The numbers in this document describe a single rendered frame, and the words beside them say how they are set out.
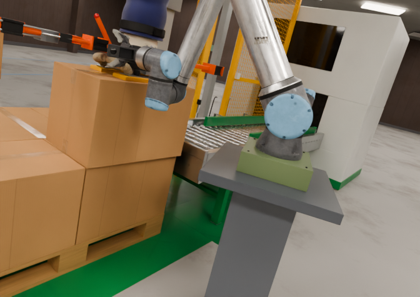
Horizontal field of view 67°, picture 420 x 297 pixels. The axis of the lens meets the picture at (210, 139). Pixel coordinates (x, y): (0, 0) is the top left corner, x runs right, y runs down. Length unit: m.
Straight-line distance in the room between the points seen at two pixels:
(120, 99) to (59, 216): 0.57
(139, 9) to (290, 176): 1.01
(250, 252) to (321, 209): 0.38
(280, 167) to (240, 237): 0.34
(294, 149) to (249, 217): 0.32
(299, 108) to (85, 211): 1.09
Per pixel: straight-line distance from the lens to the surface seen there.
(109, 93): 1.42
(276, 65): 1.05
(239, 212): 1.28
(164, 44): 3.20
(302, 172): 1.19
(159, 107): 1.18
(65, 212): 1.56
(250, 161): 1.18
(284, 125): 1.03
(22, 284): 1.70
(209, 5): 1.26
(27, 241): 1.55
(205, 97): 5.35
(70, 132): 1.59
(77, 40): 1.48
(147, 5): 1.62
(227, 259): 1.38
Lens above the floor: 1.13
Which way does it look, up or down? 14 degrees down
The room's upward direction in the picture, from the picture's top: 14 degrees clockwise
